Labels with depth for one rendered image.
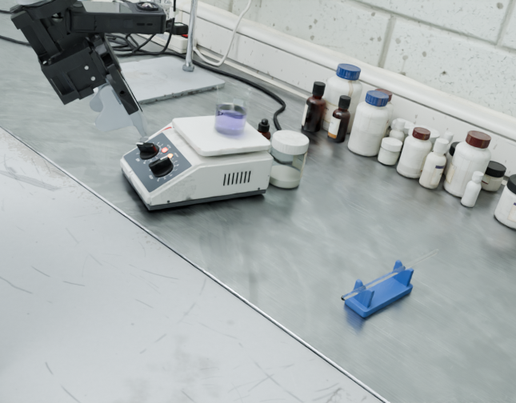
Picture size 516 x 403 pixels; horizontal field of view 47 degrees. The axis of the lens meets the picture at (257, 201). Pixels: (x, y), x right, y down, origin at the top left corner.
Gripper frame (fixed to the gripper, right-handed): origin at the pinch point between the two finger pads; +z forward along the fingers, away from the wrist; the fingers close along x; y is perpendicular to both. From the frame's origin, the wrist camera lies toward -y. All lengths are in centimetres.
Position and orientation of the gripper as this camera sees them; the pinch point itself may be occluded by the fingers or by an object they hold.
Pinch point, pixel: (142, 120)
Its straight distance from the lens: 82.4
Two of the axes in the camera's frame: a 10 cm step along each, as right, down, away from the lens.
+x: 3.4, 5.8, -7.4
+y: -8.9, 4.5, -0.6
